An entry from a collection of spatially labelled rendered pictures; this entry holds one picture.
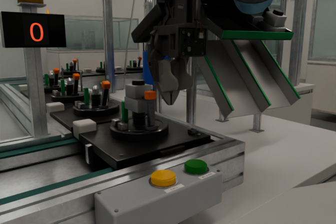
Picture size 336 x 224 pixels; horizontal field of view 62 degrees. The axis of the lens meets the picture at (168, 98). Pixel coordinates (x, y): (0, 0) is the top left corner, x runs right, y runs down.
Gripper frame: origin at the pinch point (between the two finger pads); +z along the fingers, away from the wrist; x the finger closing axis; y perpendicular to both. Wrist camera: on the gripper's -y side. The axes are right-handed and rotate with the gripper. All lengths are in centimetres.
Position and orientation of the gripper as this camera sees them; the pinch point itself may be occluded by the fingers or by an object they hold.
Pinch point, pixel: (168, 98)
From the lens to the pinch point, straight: 55.9
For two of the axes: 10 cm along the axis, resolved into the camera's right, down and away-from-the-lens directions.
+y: 6.0, 1.6, -7.9
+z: 0.0, 9.8, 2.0
